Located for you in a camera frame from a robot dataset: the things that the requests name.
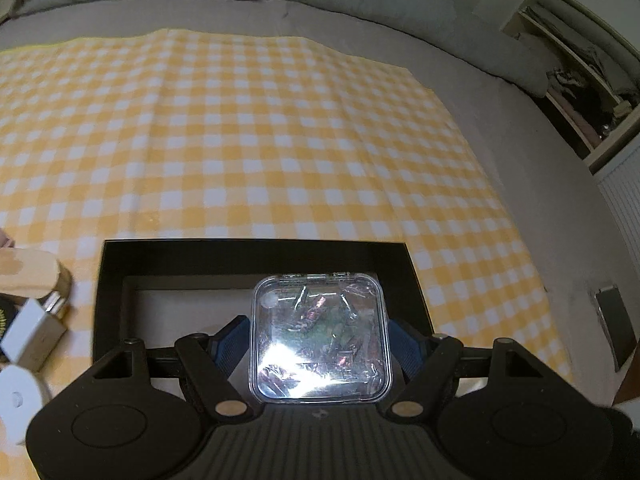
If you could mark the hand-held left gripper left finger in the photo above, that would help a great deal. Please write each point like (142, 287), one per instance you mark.
(232, 345)

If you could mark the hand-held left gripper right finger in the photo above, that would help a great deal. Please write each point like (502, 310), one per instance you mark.
(402, 345)

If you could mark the clear plastic box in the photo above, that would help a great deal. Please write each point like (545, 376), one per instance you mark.
(320, 340)

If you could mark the black cardboard box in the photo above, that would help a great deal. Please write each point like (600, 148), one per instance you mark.
(112, 285)

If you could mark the grey bed sheet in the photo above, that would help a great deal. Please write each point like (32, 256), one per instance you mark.
(500, 185)

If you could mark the small white box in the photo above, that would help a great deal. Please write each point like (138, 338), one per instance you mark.
(35, 335)

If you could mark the yellow checkered cloth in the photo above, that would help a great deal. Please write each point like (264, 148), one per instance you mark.
(250, 135)

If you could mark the dark smartphone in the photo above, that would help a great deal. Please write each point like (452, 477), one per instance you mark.
(617, 330)

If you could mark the white radiator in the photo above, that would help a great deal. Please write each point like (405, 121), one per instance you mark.
(625, 200)

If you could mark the white wooden bookshelf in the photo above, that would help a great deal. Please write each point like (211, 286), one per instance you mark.
(607, 145)

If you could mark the dark clothes pile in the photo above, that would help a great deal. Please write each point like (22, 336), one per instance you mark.
(575, 77)

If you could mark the grey pillow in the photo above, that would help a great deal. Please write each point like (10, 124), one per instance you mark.
(400, 0)

